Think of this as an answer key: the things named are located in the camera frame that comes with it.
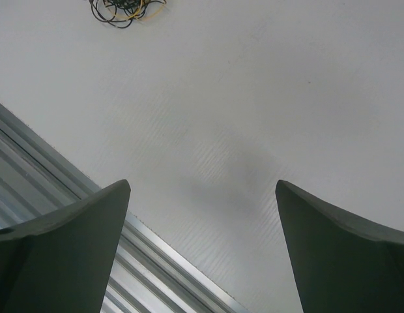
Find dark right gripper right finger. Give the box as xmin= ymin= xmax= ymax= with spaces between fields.
xmin=275 ymin=180 xmax=404 ymax=312

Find aluminium frame rail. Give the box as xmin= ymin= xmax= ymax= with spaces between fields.
xmin=0 ymin=104 xmax=244 ymax=312

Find yellow and black cables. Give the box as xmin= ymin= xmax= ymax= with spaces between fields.
xmin=90 ymin=0 xmax=169 ymax=29

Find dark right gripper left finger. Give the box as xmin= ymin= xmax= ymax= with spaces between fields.
xmin=0 ymin=179 xmax=130 ymax=312

